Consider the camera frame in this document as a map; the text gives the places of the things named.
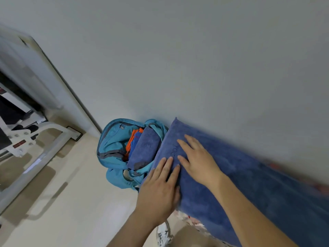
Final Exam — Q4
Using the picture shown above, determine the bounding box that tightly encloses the orange t-shirt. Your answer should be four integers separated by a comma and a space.
123, 128, 145, 162

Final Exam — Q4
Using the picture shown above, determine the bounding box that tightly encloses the white panel leaning on wall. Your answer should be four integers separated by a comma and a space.
0, 24, 102, 139

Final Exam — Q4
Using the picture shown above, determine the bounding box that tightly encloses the person's right hand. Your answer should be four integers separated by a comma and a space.
176, 134, 224, 189

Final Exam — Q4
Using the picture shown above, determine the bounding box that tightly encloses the white and black sneaker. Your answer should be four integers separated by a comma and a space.
156, 221, 174, 247

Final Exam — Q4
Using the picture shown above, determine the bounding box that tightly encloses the blue t-shirt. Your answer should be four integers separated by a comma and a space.
128, 131, 143, 159

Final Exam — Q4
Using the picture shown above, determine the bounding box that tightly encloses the white leg machine frame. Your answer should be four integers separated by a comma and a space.
0, 72, 84, 214

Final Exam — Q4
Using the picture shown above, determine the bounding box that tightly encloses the light blue backpack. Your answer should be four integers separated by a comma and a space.
96, 118, 169, 191

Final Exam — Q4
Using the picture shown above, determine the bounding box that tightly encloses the person's right forearm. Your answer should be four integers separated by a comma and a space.
207, 172, 299, 247

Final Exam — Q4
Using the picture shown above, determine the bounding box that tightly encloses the grey-blue towel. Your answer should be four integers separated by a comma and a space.
140, 117, 329, 247
126, 126, 163, 170

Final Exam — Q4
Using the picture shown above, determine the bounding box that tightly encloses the stack of water bottle packs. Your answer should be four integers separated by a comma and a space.
174, 162, 329, 245

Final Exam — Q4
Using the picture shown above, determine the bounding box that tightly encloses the person's left hand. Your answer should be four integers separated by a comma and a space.
134, 156, 181, 227

